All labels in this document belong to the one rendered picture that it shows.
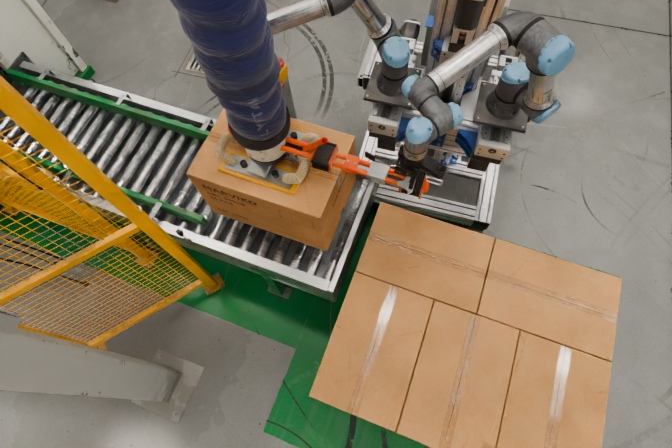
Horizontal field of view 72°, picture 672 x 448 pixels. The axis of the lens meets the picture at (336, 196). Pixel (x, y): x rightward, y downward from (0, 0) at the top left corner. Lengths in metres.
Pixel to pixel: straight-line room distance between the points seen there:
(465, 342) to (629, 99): 2.32
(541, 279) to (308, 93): 2.05
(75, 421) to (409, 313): 1.93
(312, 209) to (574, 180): 2.04
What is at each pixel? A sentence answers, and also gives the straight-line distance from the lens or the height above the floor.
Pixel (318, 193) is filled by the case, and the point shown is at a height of 1.09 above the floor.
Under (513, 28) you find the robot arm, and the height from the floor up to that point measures 1.63.
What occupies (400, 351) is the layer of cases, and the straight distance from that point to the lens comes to 2.20.
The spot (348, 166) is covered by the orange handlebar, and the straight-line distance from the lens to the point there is 1.71.
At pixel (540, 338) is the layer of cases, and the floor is 0.54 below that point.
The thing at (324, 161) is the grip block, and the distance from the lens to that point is 1.72.
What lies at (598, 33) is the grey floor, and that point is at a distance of 4.23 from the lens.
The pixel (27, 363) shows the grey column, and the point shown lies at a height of 1.28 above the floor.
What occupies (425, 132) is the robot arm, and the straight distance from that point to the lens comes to 1.39.
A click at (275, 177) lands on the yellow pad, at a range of 1.84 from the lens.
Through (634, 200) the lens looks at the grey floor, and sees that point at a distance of 3.47.
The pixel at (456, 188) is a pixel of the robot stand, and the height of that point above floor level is 0.21.
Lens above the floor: 2.72
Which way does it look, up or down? 64 degrees down
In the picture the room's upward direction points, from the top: 6 degrees counter-clockwise
